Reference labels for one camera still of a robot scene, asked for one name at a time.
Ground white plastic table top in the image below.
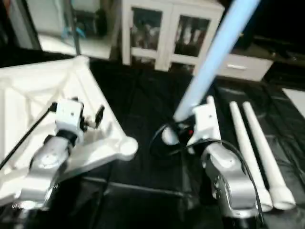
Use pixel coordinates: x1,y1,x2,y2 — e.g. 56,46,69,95
0,55,139,207

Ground black mat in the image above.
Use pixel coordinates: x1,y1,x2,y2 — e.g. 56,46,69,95
0,45,305,229

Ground white drawer unit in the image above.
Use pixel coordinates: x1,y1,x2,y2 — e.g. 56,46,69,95
221,52,275,83

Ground white glass door cabinet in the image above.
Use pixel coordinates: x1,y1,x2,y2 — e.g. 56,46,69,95
120,0,225,73

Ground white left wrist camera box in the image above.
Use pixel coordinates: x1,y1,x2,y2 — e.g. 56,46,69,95
53,99,85,137

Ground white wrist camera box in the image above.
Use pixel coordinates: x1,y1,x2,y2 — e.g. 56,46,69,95
190,102,222,146
53,99,85,137

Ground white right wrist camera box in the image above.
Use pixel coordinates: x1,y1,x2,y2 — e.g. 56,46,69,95
190,102,222,146

